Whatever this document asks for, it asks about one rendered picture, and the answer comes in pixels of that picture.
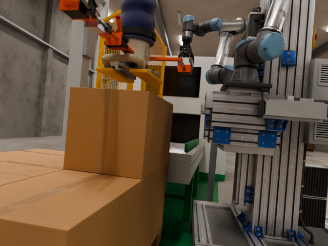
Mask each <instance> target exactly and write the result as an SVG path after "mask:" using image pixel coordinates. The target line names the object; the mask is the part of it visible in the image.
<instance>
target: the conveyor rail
mask: <svg viewBox="0 0 328 246"><path fill-rule="evenodd" d="M204 146H205V143H204V142H200V144H198V145H197V147H194V148H193V149H192V150H191V151H189V152H188V154H192V157H191V169H190V180H189V182H190V181H191V179H192V177H193V175H194V173H195V171H196V169H197V167H198V164H199V162H200V160H201V158H202V156H203V154H204Z"/></svg>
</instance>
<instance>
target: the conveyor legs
mask: <svg viewBox="0 0 328 246"><path fill-rule="evenodd" d="M199 166H200V163H199V164H198V167H197V169H196V171H195V173H194V175H193V177H192V179H191V181H190V183H189V184H186V185H185V192H184V196H183V195H176V194H169V193H165V194H164V197H166V198H172V199H179V200H184V209H183V221H182V223H187V224H189V223H190V214H191V202H192V197H197V189H198V177H199Z"/></svg>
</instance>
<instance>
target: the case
mask: <svg viewBox="0 0 328 246"><path fill-rule="evenodd" d="M172 114H173V104H171V103H169V102H168V101H166V100H164V99H162V98H160V97H159V96H157V95H155V94H153V93H151V92H150V91H141V90H123V89H105V88H87V87H70V97H69V109H68V119H67V130H66V141H65V152H64V163H63V168H64V169H69V170H76V171H83V172H91V173H98V174H105V175H113V176H120V177H128V178H135V179H143V178H144V177H146V176H148V175H149V174H151V173H153V172H154V171H156V170H157V169H159V168H161V167H162V166H164V165H166V164H167V163H168V161H169V149H170V137H171V126H172Z"/></svg>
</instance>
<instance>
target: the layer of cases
mask: <svg viewBox="0 0 328 246"><path fill-rule="evenodd" d="M64 152H65V151H57V150H49V149H40V148H37V149H28V150H18V151H8V152H0V246H148V245H149V244H150V242H151V240H152V239H153V237H154V235H155V233H156V232H157V230H158V228H159V226H160V225H161V223H162V221H163V210H164V194H165V182H166V171H167V164H166V165H164V166H162V167H161V168H159V169H157V170H156V171H154V172H153V173H151V174H149V175H148V176H146V177H144V178H143V179H135V178H128V177H120V176H113V175H105V174H98V173H91V172H83V171H76V170H69V169H64V168H63V163H64Z"/></svg>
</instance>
